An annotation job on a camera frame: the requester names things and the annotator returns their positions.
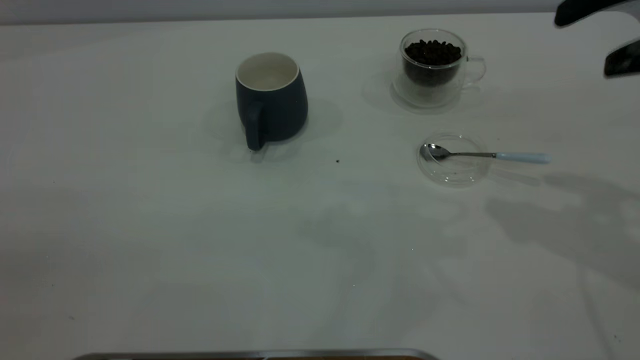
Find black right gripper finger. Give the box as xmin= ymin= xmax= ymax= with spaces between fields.
xmin=604 ymin=40 xmax=640 ymax=79
xmin=554 ymin=0 xmax=640 ymax=28

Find steel spoon with blue handle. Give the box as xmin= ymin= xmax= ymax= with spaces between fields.
xmin=420 ymin=143 xmax=552 ymax=165

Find dark grey ceramic mug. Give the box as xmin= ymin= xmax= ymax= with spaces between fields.
xmin=235 ymin=52 xmax=309 ymax=152

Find dark roasted coffee beans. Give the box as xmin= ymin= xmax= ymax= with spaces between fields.
xmin=404 ymin=39 xmax=463 ymax=87

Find clear double-walled glass cup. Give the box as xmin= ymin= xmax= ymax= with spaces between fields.
xmin=392 ymin=28 xmax=487 ymax=109

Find clear round glass saucer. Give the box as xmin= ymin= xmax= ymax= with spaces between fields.
xmin=417 ymin=130 xmax=491 ymax=187

